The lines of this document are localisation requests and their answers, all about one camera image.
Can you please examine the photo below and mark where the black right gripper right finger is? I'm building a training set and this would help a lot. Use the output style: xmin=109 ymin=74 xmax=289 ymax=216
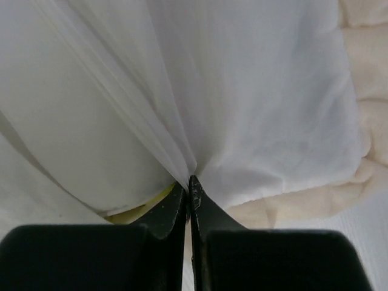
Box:
xmin=189 ymin=176 xmax=372 ymax=290

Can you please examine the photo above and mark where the grey pillowcase with cream ruffle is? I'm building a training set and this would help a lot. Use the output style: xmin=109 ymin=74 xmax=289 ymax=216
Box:
xmin=1 ymin=1 xmax=387 ymax=236

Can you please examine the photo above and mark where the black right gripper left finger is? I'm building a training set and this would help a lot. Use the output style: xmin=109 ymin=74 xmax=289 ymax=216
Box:
xmin=1 ymin=185 xmax=186 ymax=290

